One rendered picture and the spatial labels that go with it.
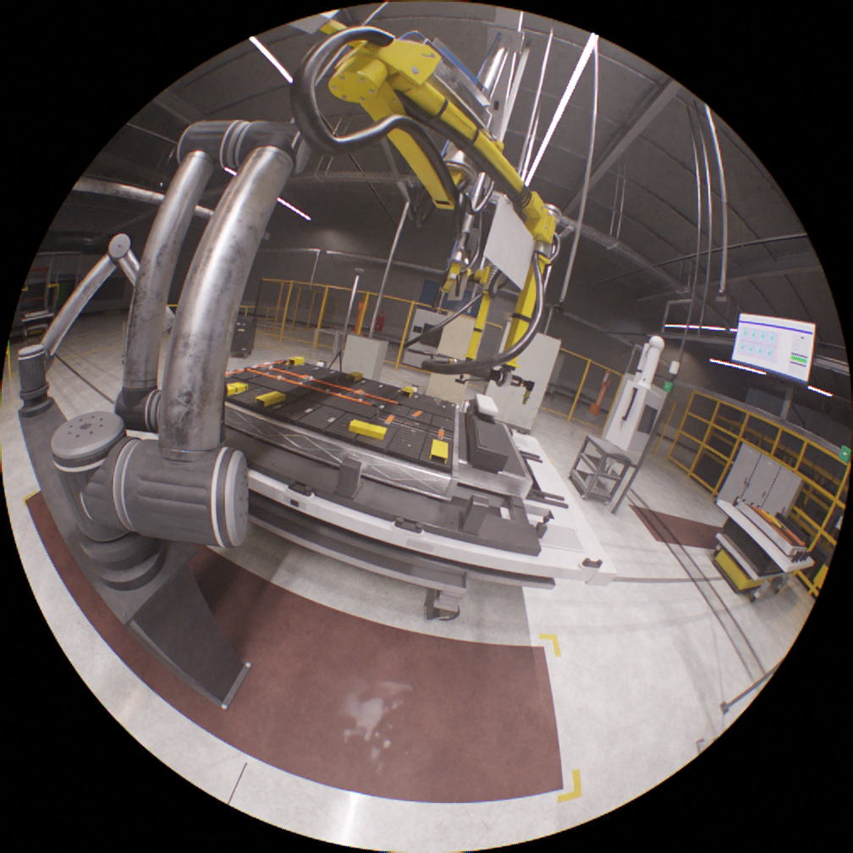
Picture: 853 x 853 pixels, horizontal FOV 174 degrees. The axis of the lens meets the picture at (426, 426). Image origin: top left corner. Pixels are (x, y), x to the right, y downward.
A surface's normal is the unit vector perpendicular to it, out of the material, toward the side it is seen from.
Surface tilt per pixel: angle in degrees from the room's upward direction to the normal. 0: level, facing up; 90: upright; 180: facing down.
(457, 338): 90
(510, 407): 90
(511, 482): 90
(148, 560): 23
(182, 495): 55
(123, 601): 0
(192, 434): 72
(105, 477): 47
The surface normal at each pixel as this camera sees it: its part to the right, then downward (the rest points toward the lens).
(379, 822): 0.26, -0.91
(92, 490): 0.45, -0.04
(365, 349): -0.11, 0.31
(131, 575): 0.56, -0.69
